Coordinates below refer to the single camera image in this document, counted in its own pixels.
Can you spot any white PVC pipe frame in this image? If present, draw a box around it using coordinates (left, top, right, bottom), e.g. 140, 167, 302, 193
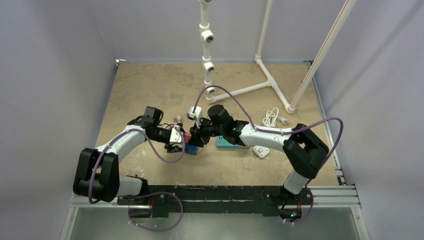
199, 0, 356, 114

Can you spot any blue cube socket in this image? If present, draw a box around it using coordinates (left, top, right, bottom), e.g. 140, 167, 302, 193
184, 144, 199, 156

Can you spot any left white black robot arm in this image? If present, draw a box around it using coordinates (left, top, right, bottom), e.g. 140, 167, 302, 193
72, 106, 186, 205

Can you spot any pink square plug adapter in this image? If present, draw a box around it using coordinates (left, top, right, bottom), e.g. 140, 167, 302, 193
184, 132, 192, 145

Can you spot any teal power strip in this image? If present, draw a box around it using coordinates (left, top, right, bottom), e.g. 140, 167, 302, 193
215, 136, 250, 149

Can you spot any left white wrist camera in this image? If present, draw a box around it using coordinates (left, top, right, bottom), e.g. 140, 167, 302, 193
169, 125, 184, 145

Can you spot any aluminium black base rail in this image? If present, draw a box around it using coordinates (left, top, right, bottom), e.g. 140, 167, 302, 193
68, 184, 362, 220

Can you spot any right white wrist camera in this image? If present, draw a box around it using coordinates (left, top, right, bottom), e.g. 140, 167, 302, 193
186, 105, 203, 129

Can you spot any white square wall adapter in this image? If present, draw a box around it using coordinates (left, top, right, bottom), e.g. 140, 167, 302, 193
252, 145, 270, 159

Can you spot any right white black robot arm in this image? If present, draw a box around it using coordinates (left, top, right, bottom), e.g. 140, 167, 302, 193
186, 104, 330, 204

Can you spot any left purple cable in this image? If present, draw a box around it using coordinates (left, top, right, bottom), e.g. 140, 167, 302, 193
87, 127, 186, 233

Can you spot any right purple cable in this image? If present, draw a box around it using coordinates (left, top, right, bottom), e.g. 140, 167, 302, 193
193, 85, 345, 226

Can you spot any white coiled power cable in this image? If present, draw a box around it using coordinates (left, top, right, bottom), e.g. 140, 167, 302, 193
262, 107, 290, 128

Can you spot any purple cable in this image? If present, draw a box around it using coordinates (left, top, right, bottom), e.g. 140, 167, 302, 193
87, 127, 186, 233
193, 85, 345, 226

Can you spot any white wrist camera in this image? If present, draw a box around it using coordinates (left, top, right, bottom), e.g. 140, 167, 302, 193
186, 105, 203, 129
169, 125, 184, 145

